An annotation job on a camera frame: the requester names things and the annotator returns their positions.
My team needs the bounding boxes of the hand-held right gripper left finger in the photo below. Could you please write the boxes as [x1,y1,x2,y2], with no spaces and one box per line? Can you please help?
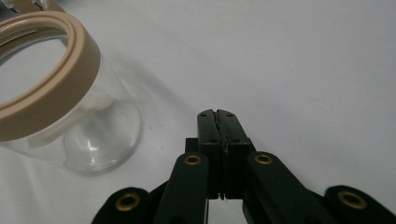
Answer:
[185,108,224,201]

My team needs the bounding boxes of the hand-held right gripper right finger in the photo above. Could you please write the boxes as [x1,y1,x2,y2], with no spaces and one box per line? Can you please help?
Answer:
[216,108,257,201]

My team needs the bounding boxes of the glass jar with beige rim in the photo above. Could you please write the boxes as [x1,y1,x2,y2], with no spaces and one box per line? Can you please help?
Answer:
[0,10,143,175]

